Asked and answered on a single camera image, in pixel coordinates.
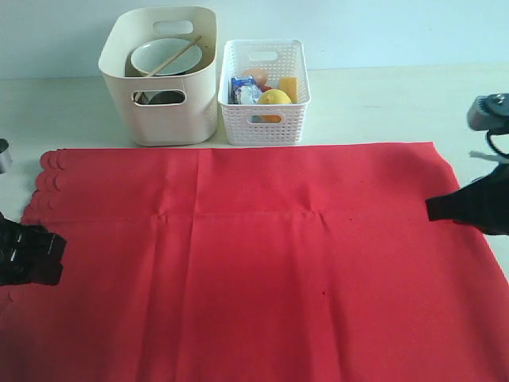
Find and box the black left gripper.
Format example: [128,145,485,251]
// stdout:
[1,214,67,286]

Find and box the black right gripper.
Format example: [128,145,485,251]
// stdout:
[425,163,508,236]

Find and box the red scalloped cloth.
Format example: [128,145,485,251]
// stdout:
[1,142,508,381]

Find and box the stainless steel cup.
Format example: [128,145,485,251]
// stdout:
[136,90,186,105]

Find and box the yellow cheese wedge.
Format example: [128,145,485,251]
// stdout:
[278,76,298,103]

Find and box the yellow lemon with sticker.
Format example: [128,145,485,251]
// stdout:
[258,89,293,123]

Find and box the pale green bowl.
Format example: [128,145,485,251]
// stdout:
[130,37,203,76]

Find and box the brown egg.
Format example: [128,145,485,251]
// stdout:
[243,68,268,85]

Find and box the blue white milk carton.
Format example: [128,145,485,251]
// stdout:
[230,75,262,105]

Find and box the white perforated plastic basket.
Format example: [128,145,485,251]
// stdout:
[217,39,311,146]

